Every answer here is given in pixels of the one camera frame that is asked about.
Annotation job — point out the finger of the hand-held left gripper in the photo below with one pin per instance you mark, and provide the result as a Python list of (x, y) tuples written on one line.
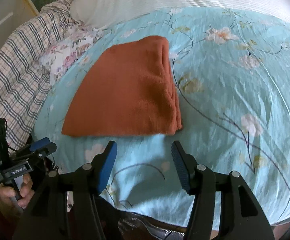
[(41, 142), (47, 151)]

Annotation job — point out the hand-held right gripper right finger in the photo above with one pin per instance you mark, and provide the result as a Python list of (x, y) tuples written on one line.
[(181, 170)]

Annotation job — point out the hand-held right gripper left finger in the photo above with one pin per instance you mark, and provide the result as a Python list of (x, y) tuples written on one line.
[(107, 167)]

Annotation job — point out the rust orange knit sweater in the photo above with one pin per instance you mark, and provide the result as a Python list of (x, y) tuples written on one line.
[(130, 90)]

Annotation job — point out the person's left hand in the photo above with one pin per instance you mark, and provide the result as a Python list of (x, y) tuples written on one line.
[(26, 190)]

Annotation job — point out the silver foil sheet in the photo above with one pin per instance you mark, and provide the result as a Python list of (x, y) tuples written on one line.
[(145, 227)]

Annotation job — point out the plaid checked cloth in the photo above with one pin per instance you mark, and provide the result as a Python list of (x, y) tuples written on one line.
[(17, 75)]

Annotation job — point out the pink floral cloth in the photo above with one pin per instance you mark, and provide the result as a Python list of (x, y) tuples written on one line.
[(64, 57)]

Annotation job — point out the light blue floral blanket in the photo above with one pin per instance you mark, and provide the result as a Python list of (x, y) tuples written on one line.
[(235, 92)]

